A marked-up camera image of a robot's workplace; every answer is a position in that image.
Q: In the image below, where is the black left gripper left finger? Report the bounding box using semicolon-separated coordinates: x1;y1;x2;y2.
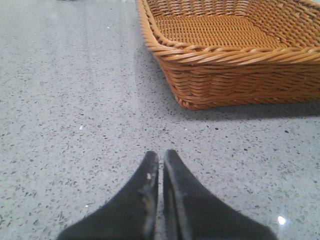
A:
57;151;159;240

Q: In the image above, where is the brown wicker basket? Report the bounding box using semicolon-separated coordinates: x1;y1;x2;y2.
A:
136;0;320;110

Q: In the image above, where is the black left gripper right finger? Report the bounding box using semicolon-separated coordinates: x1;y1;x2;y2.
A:
163;150;277;240

